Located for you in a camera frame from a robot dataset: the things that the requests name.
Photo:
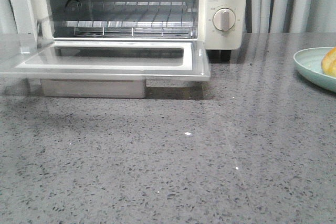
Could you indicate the striped croissant bread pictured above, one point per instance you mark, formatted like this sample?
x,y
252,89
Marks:
x,y
328,63

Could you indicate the metal oven rack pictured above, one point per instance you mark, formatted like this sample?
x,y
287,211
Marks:
x,y
126,19

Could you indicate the lower oven timer knob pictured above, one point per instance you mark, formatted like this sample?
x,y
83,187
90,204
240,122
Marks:
x,y
224,19

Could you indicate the glass oven door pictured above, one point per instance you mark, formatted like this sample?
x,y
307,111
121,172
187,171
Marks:
x,y
101,67

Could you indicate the light green round plate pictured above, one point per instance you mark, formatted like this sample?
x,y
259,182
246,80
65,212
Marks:
x,y
308,64

